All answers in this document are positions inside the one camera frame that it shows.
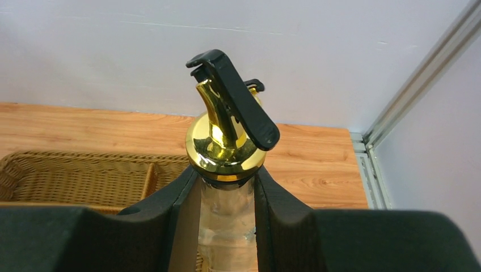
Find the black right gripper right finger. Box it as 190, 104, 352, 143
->
255, 168, 480, 271

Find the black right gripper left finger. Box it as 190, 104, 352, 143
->
1, 167, 200, 271

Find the clear oil bottle gold spout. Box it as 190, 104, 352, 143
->
185, 49, 280, 271

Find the oil bottle with brown residue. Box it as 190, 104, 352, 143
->
243, 79, 265, 98

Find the wicker divided tray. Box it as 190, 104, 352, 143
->
1, 151, 191, 215

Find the aluminium frame post right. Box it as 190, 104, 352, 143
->
350, 1, 480, 210

